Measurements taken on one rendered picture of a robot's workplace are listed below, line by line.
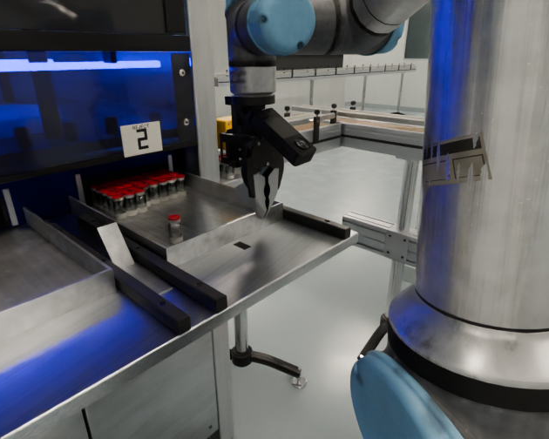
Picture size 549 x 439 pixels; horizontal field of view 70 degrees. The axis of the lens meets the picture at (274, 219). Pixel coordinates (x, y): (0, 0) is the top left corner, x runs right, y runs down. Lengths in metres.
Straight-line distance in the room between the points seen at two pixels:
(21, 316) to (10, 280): 0.14
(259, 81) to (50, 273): 0.42
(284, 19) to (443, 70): 0.33
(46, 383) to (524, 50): 0.46
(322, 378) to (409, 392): 1.44
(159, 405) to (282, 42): 0.93
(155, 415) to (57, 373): 0.71
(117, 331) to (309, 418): 1.12
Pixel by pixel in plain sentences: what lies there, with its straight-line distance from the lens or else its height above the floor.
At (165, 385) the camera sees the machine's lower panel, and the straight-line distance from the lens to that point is 1.14.
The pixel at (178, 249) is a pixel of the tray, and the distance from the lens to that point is 0.61.
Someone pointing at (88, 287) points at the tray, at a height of 0.90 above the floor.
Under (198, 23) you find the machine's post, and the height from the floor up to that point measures 1.23.
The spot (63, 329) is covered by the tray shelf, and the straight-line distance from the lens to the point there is 0.54.
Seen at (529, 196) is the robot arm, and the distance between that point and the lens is 0.21.
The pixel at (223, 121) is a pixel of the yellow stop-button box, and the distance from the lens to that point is 0.97.
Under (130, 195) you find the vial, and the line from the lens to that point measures 0.81.
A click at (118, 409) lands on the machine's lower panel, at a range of 1.09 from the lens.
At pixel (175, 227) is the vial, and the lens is 0.67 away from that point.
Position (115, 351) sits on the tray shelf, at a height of 0.88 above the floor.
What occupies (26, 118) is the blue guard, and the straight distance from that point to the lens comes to 0.76.
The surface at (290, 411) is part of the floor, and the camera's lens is 1.57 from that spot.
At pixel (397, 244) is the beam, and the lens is 1.58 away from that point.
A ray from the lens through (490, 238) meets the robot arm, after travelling 0.22.
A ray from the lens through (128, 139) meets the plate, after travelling 0.83.
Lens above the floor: 1.18
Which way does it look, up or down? 23 degrees down
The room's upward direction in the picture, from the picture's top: straight up
